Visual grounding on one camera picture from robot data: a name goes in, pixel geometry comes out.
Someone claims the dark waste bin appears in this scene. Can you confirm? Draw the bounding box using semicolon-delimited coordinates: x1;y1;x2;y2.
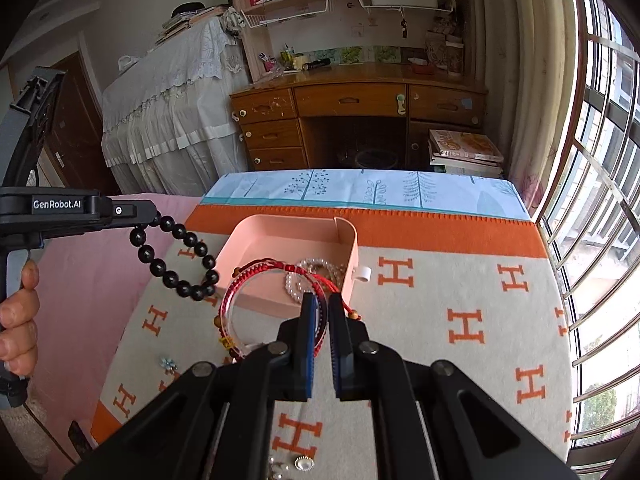
351;147;402;170

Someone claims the stack of books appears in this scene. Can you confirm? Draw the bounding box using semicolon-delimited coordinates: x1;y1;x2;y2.
427;128;505;179

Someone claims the white pearl bracelet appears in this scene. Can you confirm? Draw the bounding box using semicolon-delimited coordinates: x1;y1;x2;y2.
284;257;347;304

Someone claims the pink bed sheet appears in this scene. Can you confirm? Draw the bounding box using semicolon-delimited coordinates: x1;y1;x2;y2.
20;192;202;461

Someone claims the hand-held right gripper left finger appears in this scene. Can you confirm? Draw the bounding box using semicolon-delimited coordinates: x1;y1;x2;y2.
62;291;321;480

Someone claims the silver rhinestone jewelry piece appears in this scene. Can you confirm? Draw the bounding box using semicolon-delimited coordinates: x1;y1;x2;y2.
267;455;292;480

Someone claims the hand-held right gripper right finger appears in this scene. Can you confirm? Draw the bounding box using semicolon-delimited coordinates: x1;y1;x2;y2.
326;292;581;480

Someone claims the red string bracelet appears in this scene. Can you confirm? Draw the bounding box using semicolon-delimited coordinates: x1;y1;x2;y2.
214;258;362;362

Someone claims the brown wooden door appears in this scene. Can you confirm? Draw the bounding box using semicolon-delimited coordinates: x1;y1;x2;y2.
42;51;122;197

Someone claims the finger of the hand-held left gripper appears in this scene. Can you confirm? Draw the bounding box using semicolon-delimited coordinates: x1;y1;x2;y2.
102;199;159;233

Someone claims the cream curtain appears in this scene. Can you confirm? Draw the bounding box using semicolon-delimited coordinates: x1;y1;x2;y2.
464;0;592;223

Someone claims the white lace furniture cover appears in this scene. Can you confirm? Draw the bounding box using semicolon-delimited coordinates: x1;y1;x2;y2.
101;6;252;197

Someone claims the tree print bed sheet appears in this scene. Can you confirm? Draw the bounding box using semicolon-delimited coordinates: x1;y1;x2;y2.
201;168;532;221

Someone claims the person's left hand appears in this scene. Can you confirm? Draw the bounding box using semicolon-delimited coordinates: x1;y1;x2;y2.
0;259;41;377

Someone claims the orange beige patterned blanket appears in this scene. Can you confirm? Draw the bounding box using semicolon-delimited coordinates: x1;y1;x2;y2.
90;203;574;480

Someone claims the metal window grille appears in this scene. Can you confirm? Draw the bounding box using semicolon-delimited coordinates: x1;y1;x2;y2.
531;0;640;467

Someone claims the wooden desk with drawers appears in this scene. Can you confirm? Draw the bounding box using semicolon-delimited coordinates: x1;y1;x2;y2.
228;61;489;174

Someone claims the pink plastic tray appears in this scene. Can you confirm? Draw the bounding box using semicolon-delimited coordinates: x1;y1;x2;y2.
214;213;374;319

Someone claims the black bead bracelet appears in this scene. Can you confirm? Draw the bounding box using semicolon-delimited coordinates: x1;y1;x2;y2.
129;214;221;302

